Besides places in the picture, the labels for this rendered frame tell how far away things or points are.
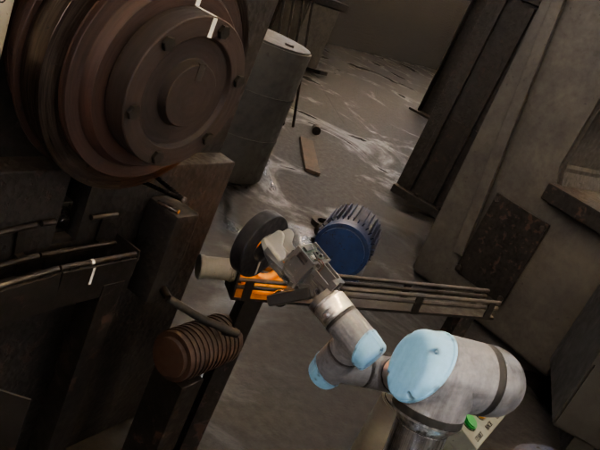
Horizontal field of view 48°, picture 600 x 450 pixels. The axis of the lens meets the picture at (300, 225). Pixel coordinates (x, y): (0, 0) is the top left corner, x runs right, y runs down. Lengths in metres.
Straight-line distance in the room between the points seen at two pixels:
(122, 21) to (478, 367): 0.76
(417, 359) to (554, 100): 2.75
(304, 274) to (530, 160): 2.47
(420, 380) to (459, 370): 0.06
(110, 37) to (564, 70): 2.88
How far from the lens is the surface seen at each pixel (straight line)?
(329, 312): 1.35
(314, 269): 1.37
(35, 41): 1.13
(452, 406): 1.07
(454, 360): 1.04
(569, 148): 3.61
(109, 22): 1.11
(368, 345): 1.33
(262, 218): 1.40
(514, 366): 1.13
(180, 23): 1.12
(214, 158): 1.70
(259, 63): 3.93
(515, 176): 3.72
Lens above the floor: 1.41
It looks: 21 degrees down
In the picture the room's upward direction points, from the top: 24 degrees clockwise
